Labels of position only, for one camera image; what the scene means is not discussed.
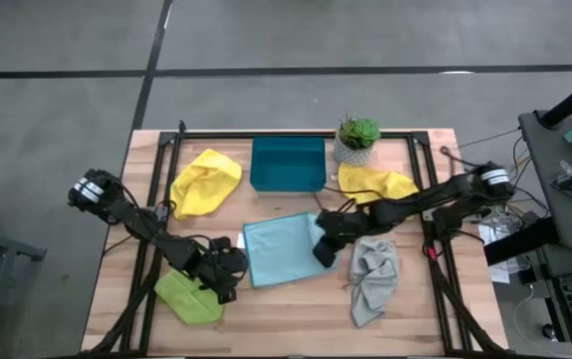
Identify teal plastic bin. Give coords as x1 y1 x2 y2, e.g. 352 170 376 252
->
249 136 328 193

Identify white paper sheets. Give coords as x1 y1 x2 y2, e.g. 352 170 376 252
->
479 221 516 285

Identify light blue microfiber towel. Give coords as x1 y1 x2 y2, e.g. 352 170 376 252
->
242 211 342 289

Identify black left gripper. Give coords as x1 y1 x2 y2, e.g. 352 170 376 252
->
190 235 250 305

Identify yellow microfiber towel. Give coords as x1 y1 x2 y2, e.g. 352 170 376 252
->
338 163 421 205
169 148 243 220

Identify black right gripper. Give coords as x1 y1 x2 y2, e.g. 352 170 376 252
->
312 208 370 269

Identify potted succulent plant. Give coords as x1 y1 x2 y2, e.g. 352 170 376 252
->
333 115 382 168

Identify black desk crossbar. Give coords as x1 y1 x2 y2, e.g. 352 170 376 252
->
482 216 561 266

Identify grey waffle microfiber towel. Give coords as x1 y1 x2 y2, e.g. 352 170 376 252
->
348 237 401 329

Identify lime green microfiber towel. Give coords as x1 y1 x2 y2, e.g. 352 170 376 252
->
153 268 225 326

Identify grey side desk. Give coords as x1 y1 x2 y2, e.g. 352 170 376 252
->
517 107 572 249

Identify white cable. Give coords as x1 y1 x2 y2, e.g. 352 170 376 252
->
511 282 566 345

